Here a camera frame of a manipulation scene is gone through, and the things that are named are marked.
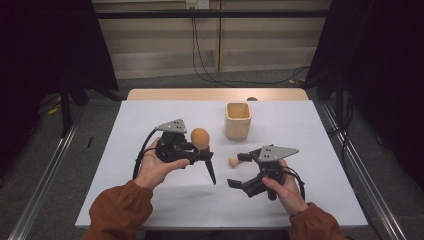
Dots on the person's right hand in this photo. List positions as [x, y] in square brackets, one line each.
[288, 195]

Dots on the black curtain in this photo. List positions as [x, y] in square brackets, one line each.
[383, 66]
[40, 50]

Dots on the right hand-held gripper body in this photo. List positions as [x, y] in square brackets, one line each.
[275, 153]

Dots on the person's left hand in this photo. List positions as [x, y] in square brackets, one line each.
[153, 168]

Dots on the small makeup brush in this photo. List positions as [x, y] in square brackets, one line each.
[233, 162]

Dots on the white table sheet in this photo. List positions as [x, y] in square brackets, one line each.
[200, 210]

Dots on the black horizontal bar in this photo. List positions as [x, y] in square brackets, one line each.
[213, 13]

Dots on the beige square brush holder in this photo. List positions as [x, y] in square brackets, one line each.
[236, 130]

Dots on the aluminium floor rail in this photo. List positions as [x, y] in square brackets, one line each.
[43, 186]
[376, 196]

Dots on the black metal stand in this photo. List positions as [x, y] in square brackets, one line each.
[339, 100]
[65, 110]

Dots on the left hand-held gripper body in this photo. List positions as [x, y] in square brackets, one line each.
[173, 146]

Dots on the white wall socket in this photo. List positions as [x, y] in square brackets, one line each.
[197, 4]

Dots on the yellow floor tape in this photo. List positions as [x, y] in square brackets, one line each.
[54, 110]

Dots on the dark table grommet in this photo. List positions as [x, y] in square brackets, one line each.
[252, 99]

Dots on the large makeup brush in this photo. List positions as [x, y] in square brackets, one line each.
[200, 138]

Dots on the small black floor strip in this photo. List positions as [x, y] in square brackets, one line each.
[90, 142]

